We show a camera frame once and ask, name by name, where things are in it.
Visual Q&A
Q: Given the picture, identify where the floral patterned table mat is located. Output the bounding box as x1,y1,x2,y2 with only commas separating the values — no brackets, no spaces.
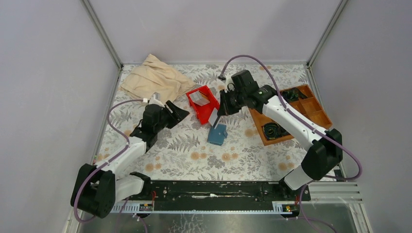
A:
94,63,309,181

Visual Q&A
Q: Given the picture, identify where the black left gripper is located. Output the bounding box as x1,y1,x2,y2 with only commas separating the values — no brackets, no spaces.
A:
154,100,190,134

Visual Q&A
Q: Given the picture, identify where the beige crumpled cloth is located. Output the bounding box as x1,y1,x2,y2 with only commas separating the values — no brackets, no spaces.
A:
120,54,196,103

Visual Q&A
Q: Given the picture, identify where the green black coiled cable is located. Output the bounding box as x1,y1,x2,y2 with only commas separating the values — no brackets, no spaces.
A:
262,123,289,140

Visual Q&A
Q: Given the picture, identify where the black coiled cable bundle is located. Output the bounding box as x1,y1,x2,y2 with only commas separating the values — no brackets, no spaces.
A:
280,87,308,102

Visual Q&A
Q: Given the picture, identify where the red plastic bin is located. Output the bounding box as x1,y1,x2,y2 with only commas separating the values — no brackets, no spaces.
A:
186,85,220,125

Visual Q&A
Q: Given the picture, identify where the silver credit card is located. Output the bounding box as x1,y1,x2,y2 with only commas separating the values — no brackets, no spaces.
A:
208,108,220,129

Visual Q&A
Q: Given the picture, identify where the wooden compartment tray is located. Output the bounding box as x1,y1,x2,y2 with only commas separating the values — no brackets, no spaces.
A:
249,85,332,146

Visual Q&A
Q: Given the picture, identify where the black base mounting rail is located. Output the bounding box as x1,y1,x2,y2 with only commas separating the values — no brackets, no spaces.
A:
130,180,311,212

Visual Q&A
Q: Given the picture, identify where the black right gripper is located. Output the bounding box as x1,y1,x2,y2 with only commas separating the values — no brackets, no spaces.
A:
217,88,246,117

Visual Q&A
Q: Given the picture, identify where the blue card holder wallet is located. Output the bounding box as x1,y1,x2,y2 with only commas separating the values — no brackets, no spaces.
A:
207,124,228,146

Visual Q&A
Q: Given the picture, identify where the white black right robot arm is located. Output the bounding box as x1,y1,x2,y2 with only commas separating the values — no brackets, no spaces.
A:
218,70,343,200

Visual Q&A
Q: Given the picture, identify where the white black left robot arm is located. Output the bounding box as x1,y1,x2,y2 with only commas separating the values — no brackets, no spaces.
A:
70,101,189,218

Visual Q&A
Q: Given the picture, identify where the stack of credit cards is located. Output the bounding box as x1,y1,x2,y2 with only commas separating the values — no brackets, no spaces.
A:
189,90,210,106

